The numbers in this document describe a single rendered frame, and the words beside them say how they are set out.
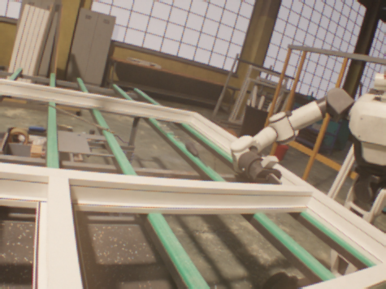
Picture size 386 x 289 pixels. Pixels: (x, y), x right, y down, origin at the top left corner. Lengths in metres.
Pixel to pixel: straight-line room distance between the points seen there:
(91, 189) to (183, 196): 0.24
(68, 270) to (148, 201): 0.36
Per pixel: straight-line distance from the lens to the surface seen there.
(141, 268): 0.99
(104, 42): 7.96
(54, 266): 0.44
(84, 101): 1.67
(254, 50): 10.19
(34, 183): 0.68
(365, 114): 1.28
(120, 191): 0.70
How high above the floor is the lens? 1.24
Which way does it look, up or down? 14 degrees down
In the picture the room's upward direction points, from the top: 16 degrees clockwise
